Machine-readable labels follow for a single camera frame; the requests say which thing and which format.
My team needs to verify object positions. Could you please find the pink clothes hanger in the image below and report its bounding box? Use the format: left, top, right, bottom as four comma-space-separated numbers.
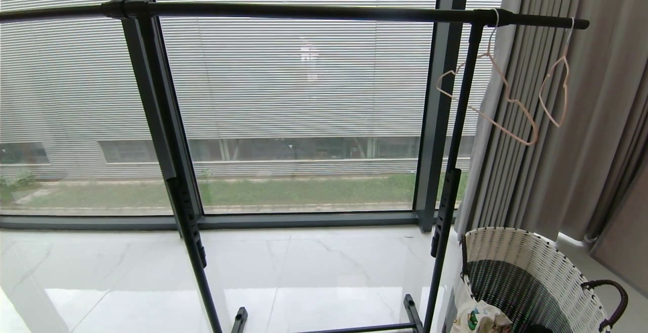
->
436, 22, 539, 146
539, 19, 576, 128

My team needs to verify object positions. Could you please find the black clothes rack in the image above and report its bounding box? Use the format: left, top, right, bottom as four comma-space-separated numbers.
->
0, 0, 590, 333

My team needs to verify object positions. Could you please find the white laundry basket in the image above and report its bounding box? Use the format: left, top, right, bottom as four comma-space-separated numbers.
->
460, 227, 629, 333

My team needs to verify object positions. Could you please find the window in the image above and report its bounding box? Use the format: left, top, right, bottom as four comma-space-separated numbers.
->
0, 0, 508, 233

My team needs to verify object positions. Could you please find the cream printed garment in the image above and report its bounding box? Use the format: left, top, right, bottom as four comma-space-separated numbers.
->
452, 277, 513, 333

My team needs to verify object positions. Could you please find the beige curtain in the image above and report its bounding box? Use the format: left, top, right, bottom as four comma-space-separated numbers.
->
455, 0, 648, 246

